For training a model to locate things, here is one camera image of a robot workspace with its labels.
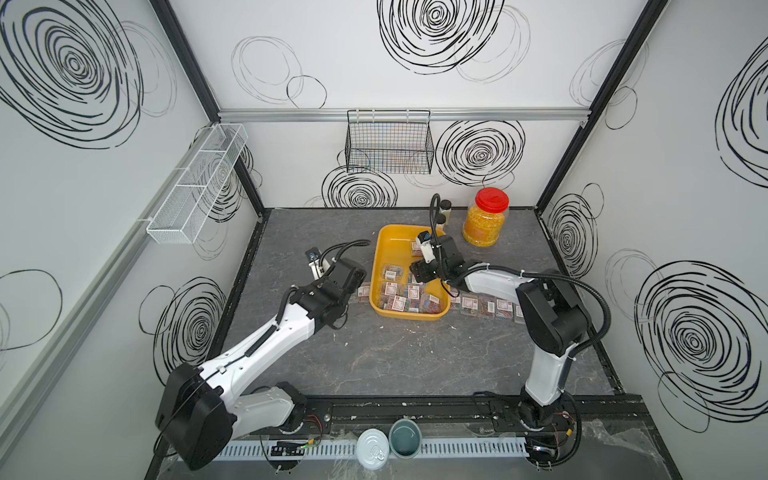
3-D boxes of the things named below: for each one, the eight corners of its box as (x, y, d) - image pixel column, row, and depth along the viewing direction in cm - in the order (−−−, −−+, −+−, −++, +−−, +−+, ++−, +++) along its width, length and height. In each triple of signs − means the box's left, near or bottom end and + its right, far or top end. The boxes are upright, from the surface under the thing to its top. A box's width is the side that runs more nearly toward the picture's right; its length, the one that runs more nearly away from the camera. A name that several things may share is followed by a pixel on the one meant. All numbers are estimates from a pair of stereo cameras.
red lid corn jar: (466, 247, 110) (478, 211, 95) (461, 224, 117) (471, 187, 103) (496, 247, 110) (513, 211, 95) (489, 224, 117) (504, 187, 103)
